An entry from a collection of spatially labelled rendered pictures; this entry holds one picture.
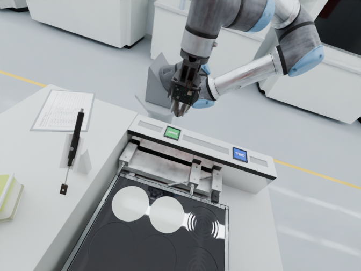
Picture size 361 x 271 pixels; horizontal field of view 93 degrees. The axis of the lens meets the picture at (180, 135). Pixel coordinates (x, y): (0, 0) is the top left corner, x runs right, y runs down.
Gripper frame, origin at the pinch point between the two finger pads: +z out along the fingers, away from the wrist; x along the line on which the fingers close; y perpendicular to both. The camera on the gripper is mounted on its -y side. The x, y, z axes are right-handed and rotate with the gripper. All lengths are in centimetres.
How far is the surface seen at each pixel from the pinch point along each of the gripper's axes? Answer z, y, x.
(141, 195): 15.8, 23.4, -2.1
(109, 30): 75, -253, -167
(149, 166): 17.7, 11.8, -3.6
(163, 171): 17.7, 11.9, 1.4
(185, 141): 9.7, 2.0, 5.5
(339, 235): 106, -41, 174
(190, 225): 15.8, 26.7, 13.9
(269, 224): 24, 15, 44
